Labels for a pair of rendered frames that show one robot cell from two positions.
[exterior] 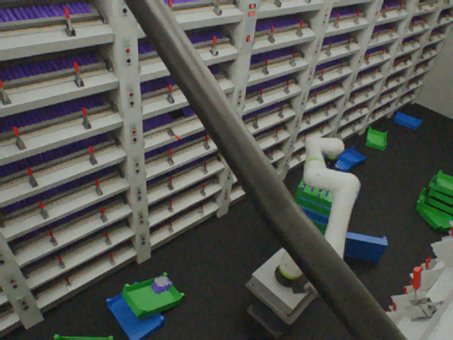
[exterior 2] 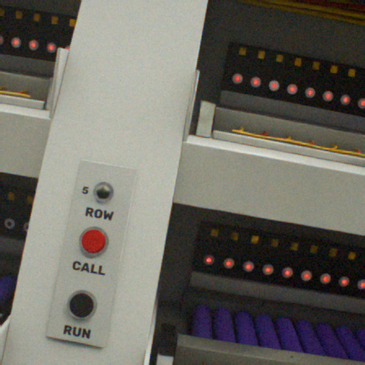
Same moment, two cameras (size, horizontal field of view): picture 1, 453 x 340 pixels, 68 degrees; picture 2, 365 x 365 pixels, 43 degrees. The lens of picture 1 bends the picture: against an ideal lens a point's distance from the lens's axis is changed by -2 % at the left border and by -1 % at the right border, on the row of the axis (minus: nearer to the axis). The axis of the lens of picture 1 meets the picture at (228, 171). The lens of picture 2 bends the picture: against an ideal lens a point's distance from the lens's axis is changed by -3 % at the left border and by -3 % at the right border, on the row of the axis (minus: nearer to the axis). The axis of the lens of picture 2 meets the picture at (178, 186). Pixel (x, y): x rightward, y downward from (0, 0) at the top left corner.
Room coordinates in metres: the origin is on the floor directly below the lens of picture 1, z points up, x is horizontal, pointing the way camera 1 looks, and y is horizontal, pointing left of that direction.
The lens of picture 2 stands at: (1.67, -0.27, 1.02)
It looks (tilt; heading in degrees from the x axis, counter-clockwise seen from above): 10 degrees up; 46
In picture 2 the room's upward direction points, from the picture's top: 10 degrees clockwise
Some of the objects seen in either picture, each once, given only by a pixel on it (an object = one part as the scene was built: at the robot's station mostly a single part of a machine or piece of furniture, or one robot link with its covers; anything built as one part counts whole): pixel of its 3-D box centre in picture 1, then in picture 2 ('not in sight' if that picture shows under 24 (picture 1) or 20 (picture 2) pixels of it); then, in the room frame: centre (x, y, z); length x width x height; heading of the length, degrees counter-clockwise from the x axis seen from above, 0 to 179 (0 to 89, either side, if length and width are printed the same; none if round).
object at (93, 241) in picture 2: not in sight; (94, 241); (1.86, -0.01, 1.02); 0.02 x 0.01 x 0.02; 137
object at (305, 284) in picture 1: (296, 280); not in sight; (1.07, -0.44, 0.42); 0.26 x 0.15 x 0.06; 46
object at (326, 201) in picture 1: (320, 189); not in sight; (1.89, -0.68, 0.36); 0.30 x 0.20 x 0.08; 69
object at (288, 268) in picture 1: (297, 258); not in sight; (1.11, -0.41, 0.54); 0.16 x 0.13 x 0.19; 82
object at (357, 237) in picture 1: (360, 245); not in sight; (1.64, -1.01, 0.10); 0.30 x 0.08 x 0.20; 85
